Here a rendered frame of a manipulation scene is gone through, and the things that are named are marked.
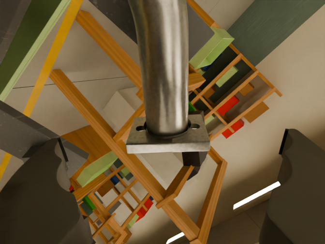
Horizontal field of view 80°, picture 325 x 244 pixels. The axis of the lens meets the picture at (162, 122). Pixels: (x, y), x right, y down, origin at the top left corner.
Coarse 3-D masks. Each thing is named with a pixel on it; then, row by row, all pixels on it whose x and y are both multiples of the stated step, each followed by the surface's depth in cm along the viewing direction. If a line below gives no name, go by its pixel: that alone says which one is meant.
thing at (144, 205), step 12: (120, 168) 581; (72, 180) 469; (108, 180) 542; (120, 180) 559; (132, 192) 558; (120, 204) 515; (144, 204) 562; (132, 216) 504; (96, 228) 476; (108, 228) 452
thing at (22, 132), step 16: (0, 112) 19; (16, 112) 20; (0, 128) 19; (16, 128) 20; (32, 128) 20; (0, 144) 20; (16, 144) 20; (32, 144) 21; (64, 144) 21; (80, 160) 22
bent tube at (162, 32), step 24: (144, 0) 9; (168, 0) 9; (144, 24) 10; (168, 24) 10; (144, 48) 11; (168, 48) 10; (144, 72) 11; (168, 72) 11; (144, 96) 12; (168, 96) 12; (144, 120) 15; (168, 120) 12; (192, 120) 15; (144, 144) 13; (168, 144) 13; (192, 144) 12
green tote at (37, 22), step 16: (32, 0) 25; (48, 0) 25; (64, 0) 24; (32, 16) 26; (48, 16) 25; (16, 32) 27; (32, 32) 26; (48, 32) 26; (16, 48) 27; (32, 48) 26; (16, 64) 27; (0, 80) 28; (16, 80) 29; (0, 96) 29
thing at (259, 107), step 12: (216, 60) 557; (204, 72) 581; (228, 72) 514; (204, 96) 595; (228, 96) 521; (264, 96) 486; (216, 108) 543; (228, 108) 538; (252, 108) 509; (264, 108) 505; (204, 120) 570; (228, 120) 584; (240, 120) 556; (252, 120) 521; (228, 132) 556
